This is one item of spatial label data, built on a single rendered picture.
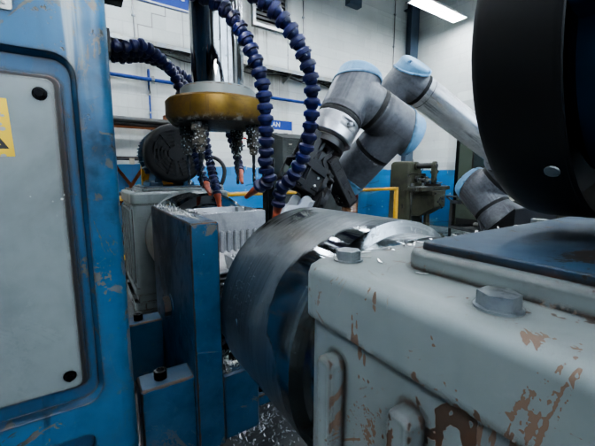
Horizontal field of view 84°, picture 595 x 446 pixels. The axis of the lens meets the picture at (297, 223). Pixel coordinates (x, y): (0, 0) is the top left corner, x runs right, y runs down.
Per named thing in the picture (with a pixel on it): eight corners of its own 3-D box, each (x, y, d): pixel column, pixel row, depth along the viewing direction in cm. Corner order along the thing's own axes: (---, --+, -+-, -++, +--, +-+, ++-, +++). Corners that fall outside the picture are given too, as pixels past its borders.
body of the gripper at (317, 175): (273, 182, 64) (298, 129, 66) (305, 203, 69) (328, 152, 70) (294, 183, 58) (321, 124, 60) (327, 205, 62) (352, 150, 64)
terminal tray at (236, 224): (202, 257, 55) (200, 214, 54) (185, 245, 64) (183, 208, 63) (266, 248, 62) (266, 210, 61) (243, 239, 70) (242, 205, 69)
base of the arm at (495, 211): (494, 241, 148) (480, 223, 153) (536, 214, 137) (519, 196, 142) (478, 238, 135) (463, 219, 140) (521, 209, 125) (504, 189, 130)
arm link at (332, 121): (337, 136, 72) (369, 132, 64) (328, 156, 72) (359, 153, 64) (308, 111, 67) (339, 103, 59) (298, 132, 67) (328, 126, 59)
